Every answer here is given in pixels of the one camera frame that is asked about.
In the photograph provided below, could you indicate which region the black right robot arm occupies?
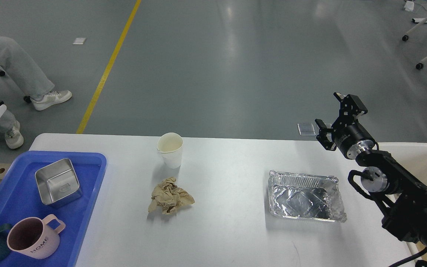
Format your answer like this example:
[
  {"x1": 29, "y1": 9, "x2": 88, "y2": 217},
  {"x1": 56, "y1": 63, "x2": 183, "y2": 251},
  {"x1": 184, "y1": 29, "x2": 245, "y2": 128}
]
[{"x1": 315, "y1": 92, "x2": 427, "y2": 267}]

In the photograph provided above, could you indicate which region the blue plastic tray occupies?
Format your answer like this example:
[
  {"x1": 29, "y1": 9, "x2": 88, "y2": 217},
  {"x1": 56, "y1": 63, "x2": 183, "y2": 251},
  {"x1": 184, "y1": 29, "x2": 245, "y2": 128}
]
[{"x1": 0, "y1": 151, "x2": 107, "y2": 267}]

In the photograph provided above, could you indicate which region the pink mug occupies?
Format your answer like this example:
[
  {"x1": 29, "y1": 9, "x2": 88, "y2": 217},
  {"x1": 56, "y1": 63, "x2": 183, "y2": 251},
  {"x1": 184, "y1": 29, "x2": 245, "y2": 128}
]
[{"x1": 6, "y1": 214, "x2": 66, "y2": 260}]

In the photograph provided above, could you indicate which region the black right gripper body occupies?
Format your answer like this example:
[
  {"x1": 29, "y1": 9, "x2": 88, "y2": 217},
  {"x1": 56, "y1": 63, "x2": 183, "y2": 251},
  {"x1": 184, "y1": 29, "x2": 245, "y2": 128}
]
[{"x1": 331, "y1": 123, "x2": 377, "y2": 159}]

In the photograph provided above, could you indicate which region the stainless steel rectangular container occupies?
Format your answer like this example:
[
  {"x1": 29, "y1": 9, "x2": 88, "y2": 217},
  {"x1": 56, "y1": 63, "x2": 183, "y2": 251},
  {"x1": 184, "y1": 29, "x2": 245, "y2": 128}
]
[{"x1": 34, "y1": 158, "x2": 83, "y2": 208}]

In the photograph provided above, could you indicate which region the aluminium foil tray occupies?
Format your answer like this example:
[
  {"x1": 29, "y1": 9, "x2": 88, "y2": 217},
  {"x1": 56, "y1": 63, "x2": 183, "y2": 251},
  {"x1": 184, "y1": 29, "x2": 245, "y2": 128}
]
[{"x1": 267, "y1": 170, "x2": 347, "y2": 223}]

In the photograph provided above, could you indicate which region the crumpled brown paper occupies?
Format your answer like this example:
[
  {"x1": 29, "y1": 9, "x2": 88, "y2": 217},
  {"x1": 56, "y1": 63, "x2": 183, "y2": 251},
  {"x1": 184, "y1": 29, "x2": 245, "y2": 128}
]
[{"x1": 148, "y1": 177, "x2": 195, "y2": 215}]

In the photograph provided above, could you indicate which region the clear floor plate left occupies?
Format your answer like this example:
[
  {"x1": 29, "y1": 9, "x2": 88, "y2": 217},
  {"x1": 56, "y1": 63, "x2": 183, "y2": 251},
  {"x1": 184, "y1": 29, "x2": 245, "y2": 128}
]
[{"x1": 297, "y1": 123, "x2": 317, "y2": 136}]

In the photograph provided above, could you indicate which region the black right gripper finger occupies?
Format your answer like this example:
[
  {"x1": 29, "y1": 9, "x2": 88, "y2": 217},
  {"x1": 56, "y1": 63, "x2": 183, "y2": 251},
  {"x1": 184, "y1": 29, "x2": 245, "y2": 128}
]
[
  {"x1": 315, "y1": 119, "x2": 337, "y2": 151},
  {"x1": 333, "y1": 92, "x2": 368, "y2": 126}
]

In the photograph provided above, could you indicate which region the white paper cup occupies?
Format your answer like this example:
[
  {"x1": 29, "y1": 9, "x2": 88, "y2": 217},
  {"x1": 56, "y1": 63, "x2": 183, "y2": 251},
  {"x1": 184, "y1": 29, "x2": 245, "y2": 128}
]
[{"x1": 156, "y1": 132, "x2": 183, "y2": 169}]

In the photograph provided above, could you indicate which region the white sneaker far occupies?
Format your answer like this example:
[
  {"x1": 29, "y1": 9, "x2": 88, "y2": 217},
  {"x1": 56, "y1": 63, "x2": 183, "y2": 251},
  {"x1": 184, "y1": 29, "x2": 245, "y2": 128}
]
[{"x1": 31, "y1": 90, "x2": 73, "y2": 111}]

